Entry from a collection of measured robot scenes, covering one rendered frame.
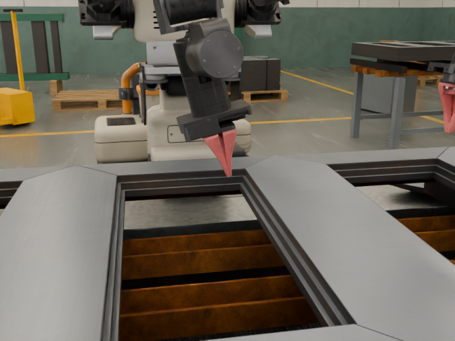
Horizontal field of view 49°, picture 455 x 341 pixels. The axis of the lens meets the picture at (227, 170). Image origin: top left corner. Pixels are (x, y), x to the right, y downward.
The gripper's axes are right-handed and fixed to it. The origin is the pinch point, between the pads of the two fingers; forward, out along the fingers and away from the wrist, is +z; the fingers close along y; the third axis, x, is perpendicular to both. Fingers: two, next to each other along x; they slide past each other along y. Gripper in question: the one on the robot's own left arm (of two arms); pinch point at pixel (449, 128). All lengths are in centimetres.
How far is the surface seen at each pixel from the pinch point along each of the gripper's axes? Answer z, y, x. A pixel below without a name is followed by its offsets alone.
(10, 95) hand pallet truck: 87, -170, 482
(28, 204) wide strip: 29, -63, 15
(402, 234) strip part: 16.4, -6.9, -7.0
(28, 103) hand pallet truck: 94, -153, 495
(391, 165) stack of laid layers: 12.1, 9.5, 29.6
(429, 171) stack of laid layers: 11.7, 18.7, 29.1
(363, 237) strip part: 17.8, -12.7, -7.0
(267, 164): 17.4, -17.9, 31.5
